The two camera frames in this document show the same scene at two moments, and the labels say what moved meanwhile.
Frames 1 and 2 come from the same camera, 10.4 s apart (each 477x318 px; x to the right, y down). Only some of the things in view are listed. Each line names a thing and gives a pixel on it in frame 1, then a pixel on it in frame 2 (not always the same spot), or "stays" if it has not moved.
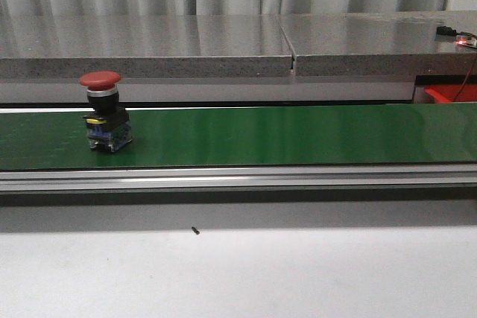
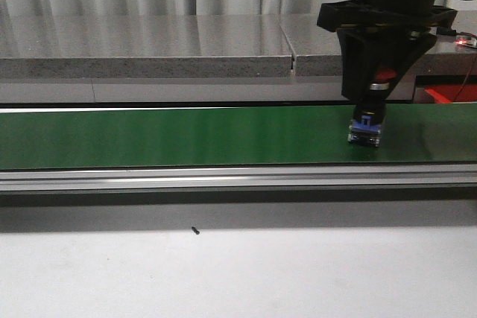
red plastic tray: x=443 y=93 stays
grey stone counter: x=232 y=59 stays
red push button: x=108 y=127 to x=367 y=117
